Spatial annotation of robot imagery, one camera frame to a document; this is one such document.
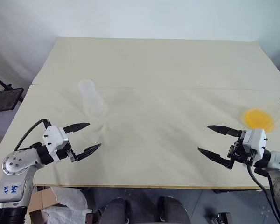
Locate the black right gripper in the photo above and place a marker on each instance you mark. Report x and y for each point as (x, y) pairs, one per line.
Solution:
(240, 154)

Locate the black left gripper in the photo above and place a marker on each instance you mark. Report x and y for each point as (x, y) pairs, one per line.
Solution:
(61, 154)

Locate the clear flask with yellow liquid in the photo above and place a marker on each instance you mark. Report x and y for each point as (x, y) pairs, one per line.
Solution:
(91, 99)

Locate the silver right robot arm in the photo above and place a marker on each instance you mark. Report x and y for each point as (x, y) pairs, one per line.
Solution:
(278, 168)

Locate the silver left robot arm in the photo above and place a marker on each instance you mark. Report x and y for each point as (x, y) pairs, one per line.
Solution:
(16, 163)

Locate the white plastic bag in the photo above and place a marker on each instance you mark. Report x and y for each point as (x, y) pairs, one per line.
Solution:
(67, 205)

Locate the brown cardboard box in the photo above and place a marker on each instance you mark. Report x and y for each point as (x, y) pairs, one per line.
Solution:
(40, 198)

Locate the dark rounded shape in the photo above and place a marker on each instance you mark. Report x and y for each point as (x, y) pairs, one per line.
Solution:
(172, 211)
(116, 211)

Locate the black monitor on stand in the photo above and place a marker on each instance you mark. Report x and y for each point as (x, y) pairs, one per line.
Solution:
(5, 100)

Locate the black metal rack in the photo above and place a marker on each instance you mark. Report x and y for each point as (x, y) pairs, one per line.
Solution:
(0, 80)

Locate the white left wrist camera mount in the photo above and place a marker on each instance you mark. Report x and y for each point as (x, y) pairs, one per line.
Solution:
(53, 138)

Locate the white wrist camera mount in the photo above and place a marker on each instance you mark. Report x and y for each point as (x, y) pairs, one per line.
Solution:
(255, 141)
(53, 138)

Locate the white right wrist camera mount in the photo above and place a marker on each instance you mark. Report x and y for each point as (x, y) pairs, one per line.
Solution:
(255, 141)

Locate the dark metal bracket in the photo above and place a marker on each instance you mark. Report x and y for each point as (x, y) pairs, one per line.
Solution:
(220, 218)

